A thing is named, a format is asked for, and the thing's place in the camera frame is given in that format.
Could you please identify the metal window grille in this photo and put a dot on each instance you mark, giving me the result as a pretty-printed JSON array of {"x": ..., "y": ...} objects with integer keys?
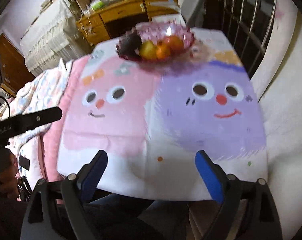
[{"x": 247, "y": 24}]

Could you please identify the floral patterned blanket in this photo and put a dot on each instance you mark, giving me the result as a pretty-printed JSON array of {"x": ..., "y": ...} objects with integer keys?
[{"x": 44, "y": 92}]

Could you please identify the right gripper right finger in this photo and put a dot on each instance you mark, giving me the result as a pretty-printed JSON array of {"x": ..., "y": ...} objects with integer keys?
[{"x": 260, "y": 219}]

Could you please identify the red apple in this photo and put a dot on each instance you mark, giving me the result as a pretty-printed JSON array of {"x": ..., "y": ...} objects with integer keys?
[{"x": 175, "y": 44}]

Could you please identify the dark avocado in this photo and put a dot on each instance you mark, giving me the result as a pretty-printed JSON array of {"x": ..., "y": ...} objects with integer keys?
[{"x": 134, "y": 41}]

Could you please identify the lace covered piano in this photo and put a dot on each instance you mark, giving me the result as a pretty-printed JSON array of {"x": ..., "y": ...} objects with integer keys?
[{"x": 54, "y": 35}]

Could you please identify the wooden door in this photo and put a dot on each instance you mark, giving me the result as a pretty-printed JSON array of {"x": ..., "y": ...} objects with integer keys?
[{"x": 14, "y": 70}]

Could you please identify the grey office chair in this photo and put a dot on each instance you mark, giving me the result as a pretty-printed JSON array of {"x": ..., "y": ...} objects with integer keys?
[{"x": 190, "y": 14}]

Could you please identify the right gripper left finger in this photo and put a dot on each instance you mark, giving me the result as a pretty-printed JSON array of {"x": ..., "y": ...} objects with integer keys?
[{"x": 56, "y": 209}]

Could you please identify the person's left hand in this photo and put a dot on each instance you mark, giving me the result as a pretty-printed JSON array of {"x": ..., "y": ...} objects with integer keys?
[{"x": 9, "y": 182}]

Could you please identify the white floral curtain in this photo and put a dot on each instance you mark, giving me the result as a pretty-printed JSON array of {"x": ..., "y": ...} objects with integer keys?
[{"x": 278, "y": 86}]

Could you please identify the wooden desk with drawers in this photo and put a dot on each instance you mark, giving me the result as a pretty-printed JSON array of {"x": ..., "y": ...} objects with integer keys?
[{"x": 102, "y": 20}]

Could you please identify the overripe black banana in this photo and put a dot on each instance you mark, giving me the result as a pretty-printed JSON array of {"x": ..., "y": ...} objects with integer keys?
[{"x": 122, "y": 45}]

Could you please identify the yellow pear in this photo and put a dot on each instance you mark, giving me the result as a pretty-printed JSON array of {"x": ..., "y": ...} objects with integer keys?
[{"x": 147, "y": 50}]

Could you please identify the cartoon printed tablecloth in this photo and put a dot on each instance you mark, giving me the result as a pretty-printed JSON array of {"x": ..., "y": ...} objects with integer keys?
[{"x": 151, "y": 121}]

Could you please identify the pink plastic fruit bowl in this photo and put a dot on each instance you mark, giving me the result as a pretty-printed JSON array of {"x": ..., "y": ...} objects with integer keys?
[{"x": 156, "y": 32}]

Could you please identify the orange tangerine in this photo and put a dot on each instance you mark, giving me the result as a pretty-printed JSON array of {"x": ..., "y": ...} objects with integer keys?
[{"x": 163, "y": 51}]

